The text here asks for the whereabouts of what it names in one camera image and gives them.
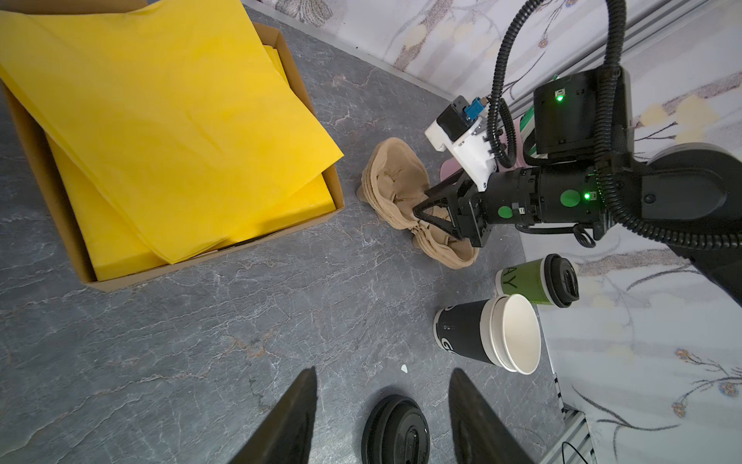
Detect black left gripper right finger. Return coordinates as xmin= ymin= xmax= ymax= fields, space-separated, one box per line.
xmin=448 ymin=368 xmax=533 ymax=463

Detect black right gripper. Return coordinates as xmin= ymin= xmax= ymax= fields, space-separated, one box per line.
xmin=413 ymin=164 xmax=603 ymax=247

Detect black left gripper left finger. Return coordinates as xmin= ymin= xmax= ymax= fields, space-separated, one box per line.
xmin=229 ymin=367 xmax=318 ymax=464

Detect black plastic cup lids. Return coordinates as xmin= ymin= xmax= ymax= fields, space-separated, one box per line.
xmin=361 ymin=394 xmax=431 ymax=464

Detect green paper cup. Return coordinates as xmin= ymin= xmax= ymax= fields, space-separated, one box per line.
xmin=496 ymin=258 xmax=554 ymax=305

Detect black paper cup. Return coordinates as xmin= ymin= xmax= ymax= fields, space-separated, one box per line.
xmin=433 ymin=295 xmax=542 ymax=375

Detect black cup lid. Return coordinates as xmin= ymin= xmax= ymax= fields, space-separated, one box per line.
xmin=542 ymin=253 xmax=580 ymax=309

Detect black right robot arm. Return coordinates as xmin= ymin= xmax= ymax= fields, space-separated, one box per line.
xmin=413 ymin=1 xmax=741 ymax=300

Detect brown pulp cup carrier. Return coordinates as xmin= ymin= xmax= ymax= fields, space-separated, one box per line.
xmin=357 ymin=137 xmax=478 ymax=270

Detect yellow paper napkins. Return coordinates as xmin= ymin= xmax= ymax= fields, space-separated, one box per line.
xmin=0 ymin=0 xmax=346 ymax=282

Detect brown cardboard tray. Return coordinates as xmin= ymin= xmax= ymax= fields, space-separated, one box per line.
xmin=0 ymin=0 xmax=347 ymax=293

